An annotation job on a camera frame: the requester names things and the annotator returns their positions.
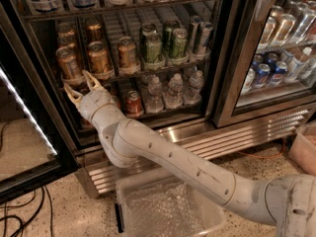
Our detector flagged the blue pepsi can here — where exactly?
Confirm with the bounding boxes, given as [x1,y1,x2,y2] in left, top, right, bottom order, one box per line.
[269,61,287,85]
[253,63,271,88]

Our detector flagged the water bottle middle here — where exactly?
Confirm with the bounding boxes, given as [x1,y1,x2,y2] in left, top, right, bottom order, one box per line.
[163,73,184,110]

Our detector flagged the green can back left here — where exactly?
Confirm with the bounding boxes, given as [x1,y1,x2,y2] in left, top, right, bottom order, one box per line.
[139,23,157,56]

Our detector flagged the red can front right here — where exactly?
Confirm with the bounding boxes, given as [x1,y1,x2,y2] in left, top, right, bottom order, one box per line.
[125,90,143,118]

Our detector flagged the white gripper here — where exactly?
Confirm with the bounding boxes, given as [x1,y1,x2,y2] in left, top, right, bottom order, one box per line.
[63,70,114,122]

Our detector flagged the green can front right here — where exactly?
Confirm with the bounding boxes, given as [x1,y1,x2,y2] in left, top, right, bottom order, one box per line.
[169,29,188,59]

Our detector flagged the open glass fridge door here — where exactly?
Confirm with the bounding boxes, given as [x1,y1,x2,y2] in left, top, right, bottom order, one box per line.
[0,33,77,204]

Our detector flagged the orange can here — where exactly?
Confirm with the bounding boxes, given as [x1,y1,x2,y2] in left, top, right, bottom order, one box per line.
[55,46,82,80]
[86,18,103,42]
[118,37,137,68]
[57,23,79,53]
[88,41,112,74]

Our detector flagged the black floor cables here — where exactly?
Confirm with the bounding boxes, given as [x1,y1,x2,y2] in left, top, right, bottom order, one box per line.
[0,185,55,237]

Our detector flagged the pink plastic tub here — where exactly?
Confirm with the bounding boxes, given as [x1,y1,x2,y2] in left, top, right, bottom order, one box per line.
[288,121,316,176]

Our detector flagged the water bottle left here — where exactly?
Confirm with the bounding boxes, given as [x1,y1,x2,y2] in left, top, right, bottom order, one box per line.
[145,76,164,114]

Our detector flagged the orange cable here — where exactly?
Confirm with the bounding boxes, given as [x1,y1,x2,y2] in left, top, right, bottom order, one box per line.
[236,138,286,160]

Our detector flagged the clear plastic bin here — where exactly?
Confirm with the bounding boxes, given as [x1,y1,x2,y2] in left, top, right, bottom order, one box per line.
[116,168,226,237]

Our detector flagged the red can front left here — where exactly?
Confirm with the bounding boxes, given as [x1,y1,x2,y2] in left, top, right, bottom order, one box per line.
[80,118,92,128]

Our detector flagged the green can front left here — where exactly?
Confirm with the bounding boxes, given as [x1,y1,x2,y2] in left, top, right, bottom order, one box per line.
[145,33,162,63]

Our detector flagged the blue pepsi can left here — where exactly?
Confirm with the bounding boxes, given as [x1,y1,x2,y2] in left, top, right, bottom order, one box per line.
[253,63,271,88]

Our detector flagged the green can back right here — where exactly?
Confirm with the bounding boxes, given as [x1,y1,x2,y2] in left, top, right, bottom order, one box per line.
[163,20,180,50]

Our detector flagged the blue pepsi can right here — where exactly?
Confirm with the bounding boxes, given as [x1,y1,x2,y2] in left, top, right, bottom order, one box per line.
[269,61,287,85]

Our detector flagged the green can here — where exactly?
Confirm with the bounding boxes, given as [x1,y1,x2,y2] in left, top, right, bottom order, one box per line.
[163,20,180,50]
[169,29,188,59]
[145,33,162,63]
[139,23,157,56]

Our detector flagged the stainless steel fridge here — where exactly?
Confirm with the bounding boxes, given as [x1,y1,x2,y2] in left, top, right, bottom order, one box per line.
[0,0,312,196]

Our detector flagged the water bottle right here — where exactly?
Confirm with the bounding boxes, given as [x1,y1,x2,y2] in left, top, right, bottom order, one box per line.
[184,70,204,105]

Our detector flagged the closed glass fridge door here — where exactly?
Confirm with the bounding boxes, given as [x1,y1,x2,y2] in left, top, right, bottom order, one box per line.
[212,0,316,127]

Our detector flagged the water bottle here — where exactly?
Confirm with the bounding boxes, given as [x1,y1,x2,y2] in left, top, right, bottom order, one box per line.
[145,76,164,114]
[163,73,184,110]
[184,70,204,105]

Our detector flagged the silver slim can back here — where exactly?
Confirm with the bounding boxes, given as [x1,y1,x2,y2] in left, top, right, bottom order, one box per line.
[189,15,202,49]

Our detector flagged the silver slim can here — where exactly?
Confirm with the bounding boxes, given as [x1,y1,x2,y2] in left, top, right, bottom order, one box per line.
[189,15,202,49]
[194,22,214,55]

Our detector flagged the silver slim can front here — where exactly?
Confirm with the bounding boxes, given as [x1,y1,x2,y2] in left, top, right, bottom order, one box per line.
[194,22,214,55]

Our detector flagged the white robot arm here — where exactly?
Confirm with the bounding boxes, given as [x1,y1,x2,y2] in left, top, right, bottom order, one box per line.
[63,71,316,237]

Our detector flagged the red can front middle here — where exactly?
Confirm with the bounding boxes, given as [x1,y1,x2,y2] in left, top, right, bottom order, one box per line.
[112,96,122,111]

